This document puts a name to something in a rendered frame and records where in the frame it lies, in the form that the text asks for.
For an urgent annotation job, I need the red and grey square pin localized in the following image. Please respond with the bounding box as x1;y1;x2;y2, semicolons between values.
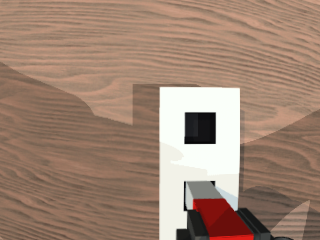
185;181;254;240

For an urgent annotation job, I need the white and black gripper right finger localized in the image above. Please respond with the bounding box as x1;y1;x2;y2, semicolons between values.
235;208;293;240

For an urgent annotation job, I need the white block with square hole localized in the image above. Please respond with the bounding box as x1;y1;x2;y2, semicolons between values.
160;87;240;240

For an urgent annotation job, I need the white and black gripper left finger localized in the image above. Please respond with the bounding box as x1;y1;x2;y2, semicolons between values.
176;209;210;240

